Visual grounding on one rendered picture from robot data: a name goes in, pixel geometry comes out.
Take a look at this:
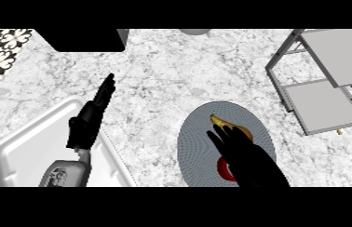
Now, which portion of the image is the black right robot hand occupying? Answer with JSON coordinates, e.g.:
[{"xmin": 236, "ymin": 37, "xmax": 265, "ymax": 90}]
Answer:
[{"xmin": 206, "ymin": 124, "xmax": 292, "ymax": 188}]

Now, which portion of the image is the white sink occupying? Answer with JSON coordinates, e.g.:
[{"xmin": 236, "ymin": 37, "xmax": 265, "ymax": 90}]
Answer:
[{"xmin": 0, "ymin": 96, "xmax": 140, "ymax": 188}]

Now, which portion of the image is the black appliance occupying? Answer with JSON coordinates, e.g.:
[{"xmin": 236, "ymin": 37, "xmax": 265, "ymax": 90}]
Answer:
[{"xmin": 35, "ymin": 28, "xmax": 131, "ymax": 53}]

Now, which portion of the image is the grey round object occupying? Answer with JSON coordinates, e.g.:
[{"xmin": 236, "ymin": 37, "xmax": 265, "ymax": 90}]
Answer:
[{"xmin": 180, "ymin": 28, "xmax": 214, "ymax": 36}]

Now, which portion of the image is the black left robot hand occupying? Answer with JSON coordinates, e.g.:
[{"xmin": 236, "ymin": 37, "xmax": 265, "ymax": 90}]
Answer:
[{"xmin": 66, "ymin": 73, "xmax": 117, "ymax": 151}]

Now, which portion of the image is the black white patterned tile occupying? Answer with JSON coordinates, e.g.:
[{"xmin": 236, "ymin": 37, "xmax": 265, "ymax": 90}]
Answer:
[{"xmin": 0, "ymin": 28, "xmax": 35, "ymax": 77}]

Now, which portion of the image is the yellow banana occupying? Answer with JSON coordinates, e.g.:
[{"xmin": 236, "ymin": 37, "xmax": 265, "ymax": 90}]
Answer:
[{"xmin": 209, "ymin": 113, "xmax": 255, "ymax": 142}]

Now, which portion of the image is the grey tiered shelf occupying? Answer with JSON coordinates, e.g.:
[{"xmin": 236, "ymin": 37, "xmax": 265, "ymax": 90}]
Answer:
[{"xmin": 264, "ymin": 28, "xmax": 352, "ymax": 137}]

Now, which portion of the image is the round grey placemat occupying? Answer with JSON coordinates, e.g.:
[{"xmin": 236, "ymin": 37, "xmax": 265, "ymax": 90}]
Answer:
[{"xmin": 177, "ymin": 100, "xmax": 279, "ymax": 188}]

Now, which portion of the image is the red can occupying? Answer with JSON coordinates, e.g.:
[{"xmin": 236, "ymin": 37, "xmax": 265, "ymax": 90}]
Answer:
[{"xmin": 217, "ymin": 156, "xmax": 240, "ymax": 182}]

